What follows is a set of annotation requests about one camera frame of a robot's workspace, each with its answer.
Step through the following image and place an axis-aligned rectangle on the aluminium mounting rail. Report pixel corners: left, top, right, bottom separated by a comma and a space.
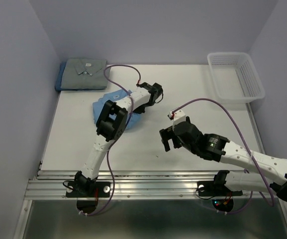
23, 161, 287, 200

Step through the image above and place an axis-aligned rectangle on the folded dark blue shirt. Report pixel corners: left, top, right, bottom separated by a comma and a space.
54, 62, 67, 92

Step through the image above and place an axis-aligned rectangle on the folded grey shirt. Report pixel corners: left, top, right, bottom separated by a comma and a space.
61, 58, 108, 91

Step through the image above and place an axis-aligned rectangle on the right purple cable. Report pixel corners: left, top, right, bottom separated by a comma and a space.
170, 98, 275, 216

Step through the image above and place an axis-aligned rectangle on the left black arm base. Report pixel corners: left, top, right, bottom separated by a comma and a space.
62, 180, 111, 198

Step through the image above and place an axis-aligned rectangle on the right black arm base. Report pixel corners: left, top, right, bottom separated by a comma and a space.
196, 181, 243, 197

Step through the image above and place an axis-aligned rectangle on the white plastic basket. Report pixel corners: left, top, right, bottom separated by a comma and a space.
207, 52, 266, 104

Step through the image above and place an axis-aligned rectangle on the light blue long sleeve shirt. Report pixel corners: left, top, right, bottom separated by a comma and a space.
93, 90, 141, 130

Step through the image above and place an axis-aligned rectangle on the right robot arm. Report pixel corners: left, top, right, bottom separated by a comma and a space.
159, 121, 287, 202

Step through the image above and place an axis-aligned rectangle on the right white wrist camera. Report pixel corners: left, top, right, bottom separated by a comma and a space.
168, 110, 187, 127

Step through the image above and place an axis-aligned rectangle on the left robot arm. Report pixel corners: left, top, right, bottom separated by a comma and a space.
73, 82, 163, 196

